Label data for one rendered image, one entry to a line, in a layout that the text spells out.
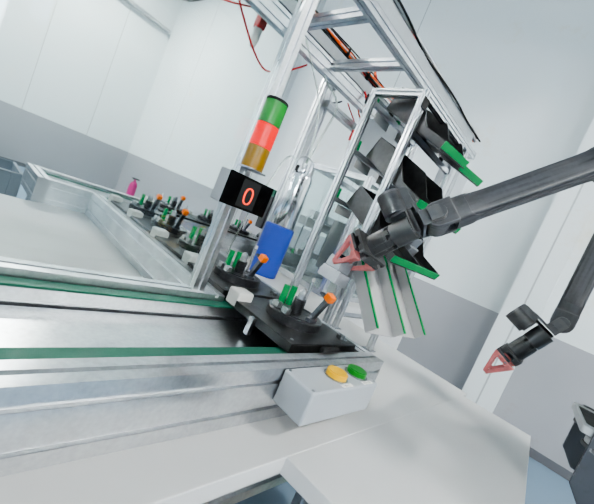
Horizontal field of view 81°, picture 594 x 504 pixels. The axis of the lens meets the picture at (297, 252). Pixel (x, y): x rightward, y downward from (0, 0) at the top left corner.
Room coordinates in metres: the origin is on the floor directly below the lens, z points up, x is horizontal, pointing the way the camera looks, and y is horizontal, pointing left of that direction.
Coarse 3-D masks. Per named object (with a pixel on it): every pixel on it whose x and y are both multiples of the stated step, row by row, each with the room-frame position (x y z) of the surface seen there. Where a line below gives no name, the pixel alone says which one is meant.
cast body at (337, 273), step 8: (344, 256) 0.84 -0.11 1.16; (328, 264) 0.85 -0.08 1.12; (336, 264) 0.83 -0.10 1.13; (344, 264) 0.83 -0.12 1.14; (320, 272) 0.85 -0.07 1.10; (328, 272) 0.84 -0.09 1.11; (336, 272) 0.82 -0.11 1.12; (344, 272) 0.84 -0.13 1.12; (336, 280) 0.81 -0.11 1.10; (344, 280) 0.83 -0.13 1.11
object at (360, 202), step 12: (360, 192) 1.09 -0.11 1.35; (372, 192) 1.14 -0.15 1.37; (348, 204) 1.12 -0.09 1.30; (360, 204) 1.08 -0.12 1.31; (360, 216) 1.06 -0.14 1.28; (372, 228) 1.01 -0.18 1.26; (396, 252) 1.03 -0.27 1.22; (408, 252) 1.04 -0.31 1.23; (396, 264) 0.95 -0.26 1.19; (408, 264) 0.96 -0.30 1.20
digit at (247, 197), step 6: (246, 180) 0.73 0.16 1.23; (246, 186) 0.74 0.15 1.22; (252, 186) 0.75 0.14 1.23; (258, 186) 0.76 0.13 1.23; (240, 192) 0.73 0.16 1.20; (246, 192) 0.74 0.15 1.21; (252, 192) 0.75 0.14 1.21; (258, 192) 0.76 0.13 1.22; (240, 198) 0.73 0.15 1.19; (246, 198) 0.75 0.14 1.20; (252, 198) 0.76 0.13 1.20; (240, 204) 0.74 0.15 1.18; (246, 204) 0.75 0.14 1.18; (252, 204) 0.76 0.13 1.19
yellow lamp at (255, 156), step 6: (252, 144) 0.74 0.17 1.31; (246, 150) 0.75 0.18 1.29; (252, 150) 0.74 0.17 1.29; (258, 150) 0.74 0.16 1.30; (264, 150) 0.75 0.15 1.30; (246, 156) 0.74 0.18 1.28; (252, 156) 0.74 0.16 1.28; (258, 156) 0.74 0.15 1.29; (264, 156) 0.75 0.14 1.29; (246, 162) 0.74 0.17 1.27; (252, 162) 0.74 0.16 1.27; (258, 162) 0.74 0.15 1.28; (264, 162) 0.76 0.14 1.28; (258, 168) 0.75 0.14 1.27
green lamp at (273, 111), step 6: (264, 102) 0.76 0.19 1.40; (270, 102) 0.74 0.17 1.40; (276, 102) 0.74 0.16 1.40; (264, 108) 0.75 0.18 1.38; (270, 108) 0.74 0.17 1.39; (276, 108) 0.74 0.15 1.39; (282, 108) 0.75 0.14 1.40; (264, 114) 0.74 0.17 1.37; (270, 114) 0.74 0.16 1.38; (276, 114) 0.74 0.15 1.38; (282, 114) 0.75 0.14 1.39; (264, 120) 0.74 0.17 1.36; (270, 120) 0.74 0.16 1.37; (276, 120) 0.75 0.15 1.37; (282, 120) 0.76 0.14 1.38; (276, 126) 0.75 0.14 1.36
